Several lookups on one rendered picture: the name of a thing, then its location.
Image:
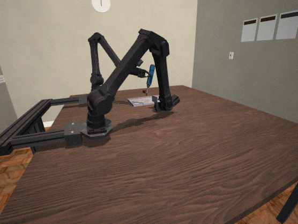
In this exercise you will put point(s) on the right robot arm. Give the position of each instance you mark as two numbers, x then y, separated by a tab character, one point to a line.
100	99

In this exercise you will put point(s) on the white l-shaped bracket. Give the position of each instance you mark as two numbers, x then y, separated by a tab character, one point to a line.
155	99

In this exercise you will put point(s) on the blue electric screwdriver body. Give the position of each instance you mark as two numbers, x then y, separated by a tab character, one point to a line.
149	79

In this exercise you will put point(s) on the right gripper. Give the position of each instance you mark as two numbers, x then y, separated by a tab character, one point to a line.
157	108

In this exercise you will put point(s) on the white shallow tray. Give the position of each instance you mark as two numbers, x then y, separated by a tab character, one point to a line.
141	101

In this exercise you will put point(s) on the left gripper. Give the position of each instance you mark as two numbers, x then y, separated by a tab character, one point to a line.
141	73

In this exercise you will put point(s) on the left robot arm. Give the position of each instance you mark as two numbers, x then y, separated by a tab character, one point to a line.
97	79

